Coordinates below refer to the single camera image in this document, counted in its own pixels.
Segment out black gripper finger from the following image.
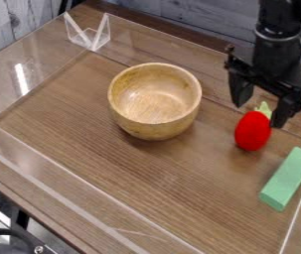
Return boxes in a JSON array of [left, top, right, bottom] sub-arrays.
[[228, 72, 253, 108], [271, 94, 301, 128]]

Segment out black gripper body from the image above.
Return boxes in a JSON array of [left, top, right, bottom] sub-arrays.
[[225, 47, 301, 99]]

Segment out light wooden bowl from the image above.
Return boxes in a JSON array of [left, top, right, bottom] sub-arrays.
[[108, 63, 203, 140]]

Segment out green rectangular block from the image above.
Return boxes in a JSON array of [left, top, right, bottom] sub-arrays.
[[259, 147, 301, 212]]

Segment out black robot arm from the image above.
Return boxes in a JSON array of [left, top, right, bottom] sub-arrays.
[[225, 0, 301, 128]]

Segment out red plush strawberry toy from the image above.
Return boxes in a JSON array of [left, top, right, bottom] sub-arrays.
[[235, 101, 272, 151]]

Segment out black metal table leg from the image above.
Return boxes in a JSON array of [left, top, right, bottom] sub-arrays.
[[10, 207, 58, 254]]

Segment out clear acrylic corner bracket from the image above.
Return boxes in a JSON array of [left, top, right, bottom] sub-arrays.
[[65, 12, 110, 52]]

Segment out clear acrylic tray wall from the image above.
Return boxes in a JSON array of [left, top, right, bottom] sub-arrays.
[[0, 128, 204, 254]]

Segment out black cable bottom left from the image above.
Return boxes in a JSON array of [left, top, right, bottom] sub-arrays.
[[0, 226, 38, 254]]

